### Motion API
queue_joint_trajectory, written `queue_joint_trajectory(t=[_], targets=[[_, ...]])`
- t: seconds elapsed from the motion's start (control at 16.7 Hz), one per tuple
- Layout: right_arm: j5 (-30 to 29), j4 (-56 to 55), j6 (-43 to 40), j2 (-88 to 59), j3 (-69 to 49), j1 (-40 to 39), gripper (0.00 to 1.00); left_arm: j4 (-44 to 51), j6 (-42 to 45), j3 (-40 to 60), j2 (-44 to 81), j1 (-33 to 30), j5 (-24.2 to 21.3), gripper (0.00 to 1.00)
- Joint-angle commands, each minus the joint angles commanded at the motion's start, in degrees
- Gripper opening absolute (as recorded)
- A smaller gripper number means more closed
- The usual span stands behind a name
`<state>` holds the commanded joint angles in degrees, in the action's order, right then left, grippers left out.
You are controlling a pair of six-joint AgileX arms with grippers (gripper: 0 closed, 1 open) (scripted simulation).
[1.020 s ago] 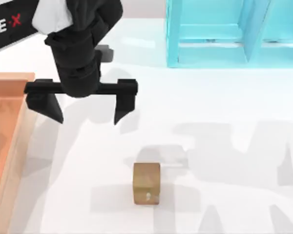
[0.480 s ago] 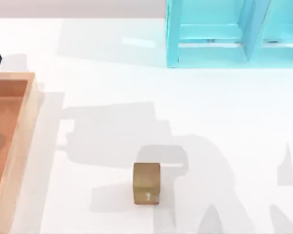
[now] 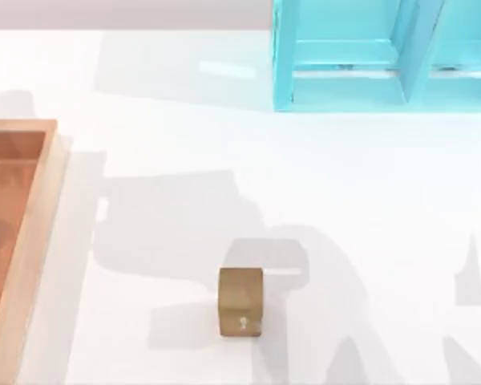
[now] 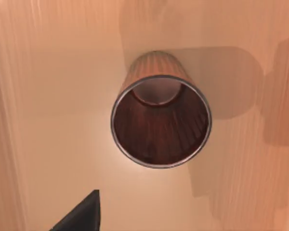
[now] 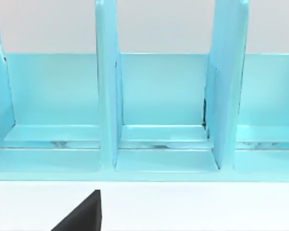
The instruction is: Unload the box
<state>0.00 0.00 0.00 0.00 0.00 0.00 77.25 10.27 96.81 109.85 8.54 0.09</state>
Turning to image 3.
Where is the small brown chest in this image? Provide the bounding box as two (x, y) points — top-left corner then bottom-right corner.
(217, 267), (264, 338)

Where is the light blue rack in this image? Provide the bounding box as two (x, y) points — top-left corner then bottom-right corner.
(271, 0), (481, 114)

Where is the shallow salmon-coloured box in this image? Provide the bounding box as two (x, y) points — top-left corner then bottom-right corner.
(0, 119), (70, 385)

